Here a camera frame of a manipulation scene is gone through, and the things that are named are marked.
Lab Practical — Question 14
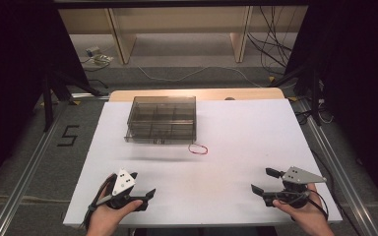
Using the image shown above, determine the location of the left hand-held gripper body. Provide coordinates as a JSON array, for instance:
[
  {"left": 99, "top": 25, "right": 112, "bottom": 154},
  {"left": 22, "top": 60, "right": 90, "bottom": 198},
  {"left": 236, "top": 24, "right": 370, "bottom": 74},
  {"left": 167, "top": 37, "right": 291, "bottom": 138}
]
[{"left": 106, "top": 168, "right": 150, "bottom": 211}]

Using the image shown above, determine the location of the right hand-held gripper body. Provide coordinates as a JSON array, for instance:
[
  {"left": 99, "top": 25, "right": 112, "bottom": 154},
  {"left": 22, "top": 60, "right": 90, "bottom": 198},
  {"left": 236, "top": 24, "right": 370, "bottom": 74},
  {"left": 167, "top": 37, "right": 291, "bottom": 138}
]
[{"left": 261, "top": 165, "right": 328, "bottom": 209}]

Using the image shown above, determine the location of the person's left hand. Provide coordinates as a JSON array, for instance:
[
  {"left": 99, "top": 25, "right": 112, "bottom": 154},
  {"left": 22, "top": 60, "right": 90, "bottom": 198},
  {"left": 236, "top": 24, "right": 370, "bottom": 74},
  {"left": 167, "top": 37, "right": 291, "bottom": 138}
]
[{"left": 86, "top": 174, "right": 144, "bottom": 236}]

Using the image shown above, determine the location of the person's right hand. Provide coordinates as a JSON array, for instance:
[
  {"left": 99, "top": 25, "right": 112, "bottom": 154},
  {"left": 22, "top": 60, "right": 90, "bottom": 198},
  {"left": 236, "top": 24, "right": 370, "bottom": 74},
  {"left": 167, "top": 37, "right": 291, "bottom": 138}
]
[{"left": 272, "top": 182, "right": 337, "bottom": 236}]

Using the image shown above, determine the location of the white table cover sheet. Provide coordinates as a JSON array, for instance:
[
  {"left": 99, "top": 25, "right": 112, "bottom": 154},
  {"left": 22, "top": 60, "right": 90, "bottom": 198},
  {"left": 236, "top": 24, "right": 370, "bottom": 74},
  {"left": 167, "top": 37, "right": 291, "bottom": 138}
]
[{"left": 62, "top": 97, "right": 344, "bottom": 228}]

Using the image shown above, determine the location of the red rubber band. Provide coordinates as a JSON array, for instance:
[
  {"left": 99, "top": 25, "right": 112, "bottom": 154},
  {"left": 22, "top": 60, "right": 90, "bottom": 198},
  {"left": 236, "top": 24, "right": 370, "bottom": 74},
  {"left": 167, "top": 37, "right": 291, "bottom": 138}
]
[{"left": 187, "top": 143, "right": 210, "bottom": 156}]

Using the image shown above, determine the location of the smoky transparent drawer organizer box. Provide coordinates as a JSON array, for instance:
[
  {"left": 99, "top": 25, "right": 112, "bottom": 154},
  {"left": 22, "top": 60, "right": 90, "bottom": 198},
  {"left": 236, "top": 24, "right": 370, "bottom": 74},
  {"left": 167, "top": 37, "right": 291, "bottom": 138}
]
[{"left": 123, "top": 94, "right": 198, "bottom": 146}]

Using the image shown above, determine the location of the black metal stand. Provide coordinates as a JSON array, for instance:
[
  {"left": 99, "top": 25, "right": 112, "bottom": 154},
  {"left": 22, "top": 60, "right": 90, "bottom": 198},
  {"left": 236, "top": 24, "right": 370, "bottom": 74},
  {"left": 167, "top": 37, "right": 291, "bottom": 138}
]
[
  {"left": 270, "top": 61, "right": 325, "bottom": 128},
  {"left": 33, "top": 70, "right": 111, "bottom": 133}
]

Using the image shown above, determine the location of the black curtain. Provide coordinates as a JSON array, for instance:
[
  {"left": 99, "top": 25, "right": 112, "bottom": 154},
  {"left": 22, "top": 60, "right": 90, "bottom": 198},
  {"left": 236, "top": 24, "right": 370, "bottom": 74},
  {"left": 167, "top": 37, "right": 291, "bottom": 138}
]
[
  {"left": 284, "top": 0, "right": 378, "bottom": 208},
  {"left": 0, "top": 0, "right": 90, "bottom": 199}
]

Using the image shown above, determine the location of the white power strip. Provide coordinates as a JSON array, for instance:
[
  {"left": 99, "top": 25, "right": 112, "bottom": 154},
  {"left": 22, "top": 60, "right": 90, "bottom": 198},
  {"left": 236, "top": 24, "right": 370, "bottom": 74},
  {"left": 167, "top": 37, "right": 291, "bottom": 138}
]
[{"left": 91, "top": 53, "right": 115, "bottom": 67}]

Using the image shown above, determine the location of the grey power adapter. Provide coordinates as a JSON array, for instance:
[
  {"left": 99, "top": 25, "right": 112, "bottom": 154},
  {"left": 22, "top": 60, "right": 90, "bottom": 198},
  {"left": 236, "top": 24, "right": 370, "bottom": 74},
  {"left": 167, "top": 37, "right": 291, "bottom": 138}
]
[{"left": 85, "top": 45, "right": 101, "bottom": 57}]

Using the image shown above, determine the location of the light wooden desk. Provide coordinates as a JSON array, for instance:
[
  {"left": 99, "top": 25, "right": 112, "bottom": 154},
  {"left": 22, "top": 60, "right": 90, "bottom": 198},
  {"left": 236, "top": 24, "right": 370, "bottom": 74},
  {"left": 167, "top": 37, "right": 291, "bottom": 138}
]
[{"left": 57, "top": 5, "right": 310, "bottom": 65}]

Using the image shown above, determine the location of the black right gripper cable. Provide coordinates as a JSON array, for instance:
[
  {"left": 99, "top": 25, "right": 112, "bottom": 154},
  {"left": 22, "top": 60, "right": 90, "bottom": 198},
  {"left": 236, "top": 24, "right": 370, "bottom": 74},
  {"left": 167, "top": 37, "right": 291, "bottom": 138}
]
[{"left": 307, "top": 189, "right": 330, "bottom": 221}]

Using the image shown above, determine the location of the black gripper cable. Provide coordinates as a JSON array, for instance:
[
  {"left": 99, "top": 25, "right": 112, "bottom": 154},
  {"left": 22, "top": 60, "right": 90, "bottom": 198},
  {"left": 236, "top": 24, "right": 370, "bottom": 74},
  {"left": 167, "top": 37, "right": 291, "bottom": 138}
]
[
  {"left": 307, "top": 189, "right": 330, "bottom": 221},
  {"left": 83, "top": 174, "right": 116, "bottom": 231}
]

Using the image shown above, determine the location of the aluminium floor rail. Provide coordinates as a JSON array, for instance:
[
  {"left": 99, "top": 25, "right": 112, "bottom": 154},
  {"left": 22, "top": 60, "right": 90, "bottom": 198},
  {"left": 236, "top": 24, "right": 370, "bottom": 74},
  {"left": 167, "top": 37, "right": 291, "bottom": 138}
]
[
  {"left": 296, "top": 97, "right": 378, "bottom": 236},
  {"left": 0, "top": 92, "right": 111, "bottom": 236}
]

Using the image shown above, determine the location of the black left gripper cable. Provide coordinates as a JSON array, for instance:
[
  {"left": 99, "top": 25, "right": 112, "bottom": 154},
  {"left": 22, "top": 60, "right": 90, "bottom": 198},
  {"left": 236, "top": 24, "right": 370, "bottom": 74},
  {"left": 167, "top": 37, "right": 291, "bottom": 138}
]
[{"left": 83, "top": 174, "right": 116, "bottom": 231}]

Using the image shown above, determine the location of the white floor cable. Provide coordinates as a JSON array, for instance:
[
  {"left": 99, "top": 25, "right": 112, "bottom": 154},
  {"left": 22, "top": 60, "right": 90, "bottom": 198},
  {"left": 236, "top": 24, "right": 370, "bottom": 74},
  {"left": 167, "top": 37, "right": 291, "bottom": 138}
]
[{"left": 136, "top": 65, "right": 264, "bottom": 89}]

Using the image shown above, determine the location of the bundle of black cables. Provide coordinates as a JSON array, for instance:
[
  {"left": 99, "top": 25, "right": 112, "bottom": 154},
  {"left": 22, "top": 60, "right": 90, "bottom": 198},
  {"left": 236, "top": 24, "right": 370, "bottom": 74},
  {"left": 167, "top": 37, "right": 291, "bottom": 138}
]
[{"left": 246, "top": 5, "right": 293, "bottom": 72}]

